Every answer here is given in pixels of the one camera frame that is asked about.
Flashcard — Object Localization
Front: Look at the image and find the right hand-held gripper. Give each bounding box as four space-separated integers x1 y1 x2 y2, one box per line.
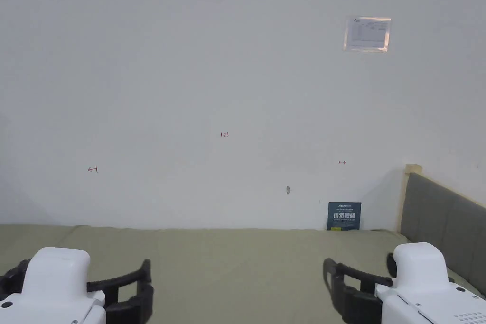
322 242 486 324

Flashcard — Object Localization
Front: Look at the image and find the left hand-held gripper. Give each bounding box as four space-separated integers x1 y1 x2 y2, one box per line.
0 247 155 324

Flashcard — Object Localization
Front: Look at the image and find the dark blue sign card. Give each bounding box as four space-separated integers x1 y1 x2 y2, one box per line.
327 202 363 231

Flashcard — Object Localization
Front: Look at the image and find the bed with pale green sheet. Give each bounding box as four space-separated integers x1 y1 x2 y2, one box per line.
0 224 486 324

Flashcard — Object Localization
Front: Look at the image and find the grey padded headboard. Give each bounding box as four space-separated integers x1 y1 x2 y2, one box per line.
396 164 486 299

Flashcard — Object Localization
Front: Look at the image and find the paper sheet in plastic sleeve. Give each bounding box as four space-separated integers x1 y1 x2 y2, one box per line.
343 16 392 53

